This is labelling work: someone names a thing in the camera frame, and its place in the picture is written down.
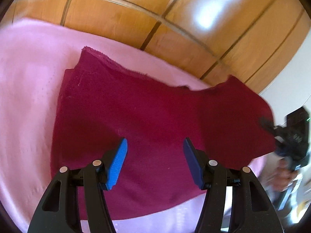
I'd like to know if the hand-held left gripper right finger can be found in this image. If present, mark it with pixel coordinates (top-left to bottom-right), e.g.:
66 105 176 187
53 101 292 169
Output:
183 137 284 233

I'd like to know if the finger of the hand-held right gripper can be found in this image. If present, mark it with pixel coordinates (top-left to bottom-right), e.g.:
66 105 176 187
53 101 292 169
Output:
258 117 280 137

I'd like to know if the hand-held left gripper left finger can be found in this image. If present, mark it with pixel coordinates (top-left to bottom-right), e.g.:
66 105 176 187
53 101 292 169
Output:
27 137 128 233

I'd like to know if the maroon garment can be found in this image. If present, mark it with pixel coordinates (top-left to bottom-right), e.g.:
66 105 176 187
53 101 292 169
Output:
50 46 277 220

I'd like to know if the person's right hand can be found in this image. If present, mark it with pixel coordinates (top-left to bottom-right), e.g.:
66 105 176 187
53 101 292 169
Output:
272 159 296 193

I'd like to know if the pink blanket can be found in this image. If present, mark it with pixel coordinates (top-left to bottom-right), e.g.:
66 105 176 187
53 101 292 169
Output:
0 17 268 233

